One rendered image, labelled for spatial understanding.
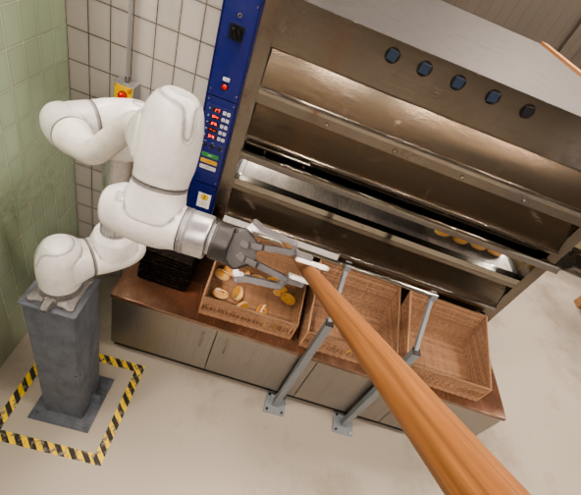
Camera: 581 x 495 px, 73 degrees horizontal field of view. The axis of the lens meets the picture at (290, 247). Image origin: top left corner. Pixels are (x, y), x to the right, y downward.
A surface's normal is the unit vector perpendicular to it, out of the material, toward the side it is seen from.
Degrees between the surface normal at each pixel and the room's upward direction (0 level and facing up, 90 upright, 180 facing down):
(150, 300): 0
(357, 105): 70
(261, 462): 0
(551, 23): 90
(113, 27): 90
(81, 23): 90
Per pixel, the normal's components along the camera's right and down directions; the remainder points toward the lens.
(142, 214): 0.00, 0.31
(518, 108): -0.14, 0.66
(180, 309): 0.31, -0.69
